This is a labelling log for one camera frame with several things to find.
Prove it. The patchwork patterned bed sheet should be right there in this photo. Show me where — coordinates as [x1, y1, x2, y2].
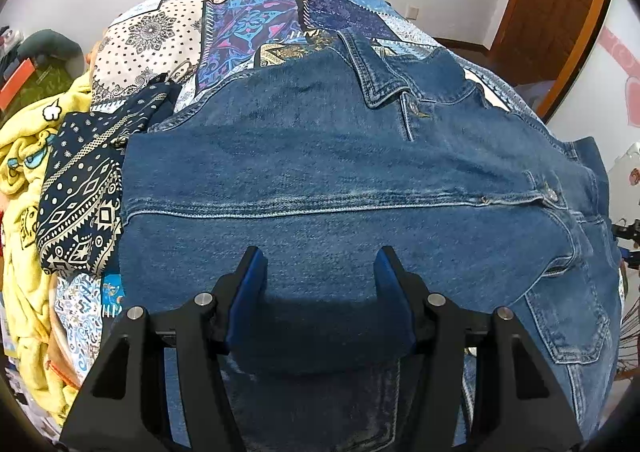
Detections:
[50, 0, 551, 388]

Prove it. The orange box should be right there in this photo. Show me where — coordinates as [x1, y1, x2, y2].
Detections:
[0, 57, 33, 105]

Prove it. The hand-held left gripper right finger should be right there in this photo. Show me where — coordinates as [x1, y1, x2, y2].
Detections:
[374, 246, 584, 452]

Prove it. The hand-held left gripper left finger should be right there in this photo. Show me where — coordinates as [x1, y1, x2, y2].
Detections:
[60, 246, 269, 452]

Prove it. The yellow cartoon blanket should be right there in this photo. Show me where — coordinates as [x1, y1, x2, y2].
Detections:
[0, 72, 126, 428]

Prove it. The white wardrobe with pink print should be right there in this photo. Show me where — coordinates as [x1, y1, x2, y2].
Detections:
[545, 0, 640, 143]

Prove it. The white plastic object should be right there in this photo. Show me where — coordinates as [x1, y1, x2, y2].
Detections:
[612, 142, 640, 193]

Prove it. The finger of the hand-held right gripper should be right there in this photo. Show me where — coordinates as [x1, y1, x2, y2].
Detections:
[612, 219, 640, 278]

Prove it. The blue denim jacket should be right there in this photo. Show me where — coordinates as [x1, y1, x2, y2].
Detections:
[117, 29, 626, 452]

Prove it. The navy patterned cloth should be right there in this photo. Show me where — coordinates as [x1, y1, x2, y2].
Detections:
[36, 73, 183, 278]

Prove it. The dark green pillow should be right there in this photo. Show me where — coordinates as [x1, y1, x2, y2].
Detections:
[17, 29, 83, 78]

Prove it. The brown wooden door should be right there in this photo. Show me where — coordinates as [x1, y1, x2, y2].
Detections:
[495, 0, 616, 83]

